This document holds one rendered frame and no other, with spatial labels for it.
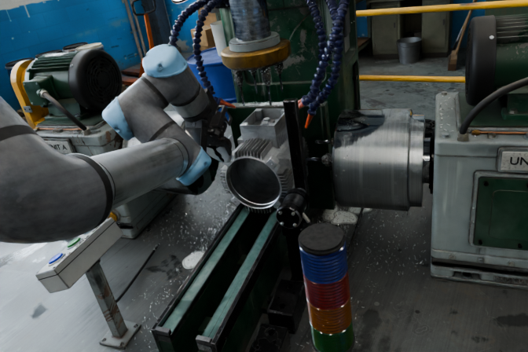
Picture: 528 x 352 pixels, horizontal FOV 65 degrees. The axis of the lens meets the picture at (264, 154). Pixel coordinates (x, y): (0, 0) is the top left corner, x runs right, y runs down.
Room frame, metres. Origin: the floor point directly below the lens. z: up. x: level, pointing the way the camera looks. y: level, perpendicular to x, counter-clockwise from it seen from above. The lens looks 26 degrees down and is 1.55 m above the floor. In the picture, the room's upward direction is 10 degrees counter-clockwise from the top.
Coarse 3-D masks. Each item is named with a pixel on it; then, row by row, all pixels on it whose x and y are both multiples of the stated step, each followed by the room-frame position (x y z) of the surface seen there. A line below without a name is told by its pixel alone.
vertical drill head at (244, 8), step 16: (240, 0) 1.04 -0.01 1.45; (256, 0) 1.04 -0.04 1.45; (240, 16) 1.04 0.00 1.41; (256, 16) 1.03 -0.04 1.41; (240, 32) 1.04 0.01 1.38; (256, 32) 1.03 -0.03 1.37; (272, 32) 1.09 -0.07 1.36; (240, 48) 1.02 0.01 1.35; (256, 48) 1.01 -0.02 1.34; (272, 48) 1.01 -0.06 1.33; (288, 48) 1.04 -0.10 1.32; (224, 64) 1.05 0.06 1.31; (240, 64) 1.00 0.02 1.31; (256, 64) 0.99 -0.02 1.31; (272, 64) 1.00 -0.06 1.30; (240, 80) 1.04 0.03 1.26
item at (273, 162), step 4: (232, 156) 0.98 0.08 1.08; (272, 156) 0.92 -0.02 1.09; (232, 160) 0.96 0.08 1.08; (268, 160) 0.92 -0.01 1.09; (272, 160) 0.91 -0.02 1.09; (276, 160) 0.92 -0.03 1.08; (228, 164) 0.97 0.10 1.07; (268, 164) 0.92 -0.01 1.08; (272, 164) 0.91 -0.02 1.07; (276, 164) 0.91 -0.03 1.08; (272, 168) 0.91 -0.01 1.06; (232, 200) 0.97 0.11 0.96; (236, 200) 0.96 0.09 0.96; (280, 200) 0.92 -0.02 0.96; (236, 204) 0.97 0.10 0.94; (276, 204) 0.91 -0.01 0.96; (276, 208) 0.92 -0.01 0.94
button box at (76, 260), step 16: (112, 224) 0.78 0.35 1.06; (80, 240) 0.72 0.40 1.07; (96, 240) 0.73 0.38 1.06; (112, 240) 0.75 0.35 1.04; (64, 256) 0.68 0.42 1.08; (80, 256) 0.69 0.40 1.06; (96, 256) 0.71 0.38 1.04; (48, 272) 0.64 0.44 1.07; (64, 272) 0.65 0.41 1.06; (80, 272) 0.66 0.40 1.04; (48, 288) 0.65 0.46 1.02; (64, 288) 0.63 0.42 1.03
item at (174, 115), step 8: (168, 112) 1.18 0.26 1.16; (176, 112) 1.17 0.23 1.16; (176, 120) 1.11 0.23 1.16; (184, 120) 1.10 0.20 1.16; (184, 128) 1.08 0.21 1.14; (128, 144) 1.11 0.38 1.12; (136, 144) 1.10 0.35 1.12; (216, 160) 1.18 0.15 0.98; (208, 168) 1.14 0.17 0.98; (216, 168) 1.17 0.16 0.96; (200, 176) 1.09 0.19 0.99; (208, 176) 1.13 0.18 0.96; (168, 184) 1.04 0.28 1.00; (176, 184) 1.03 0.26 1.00; (192, 184) 1.06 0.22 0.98; (200, 184) 1.08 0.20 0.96; (208, 184) 1.13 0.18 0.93; (168, 192) 1.09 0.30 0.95; (176, 192) 1.07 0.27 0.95; (184, 192) 1.05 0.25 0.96; (192, 192) 1.05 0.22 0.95; (200, 192) 1.08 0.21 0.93
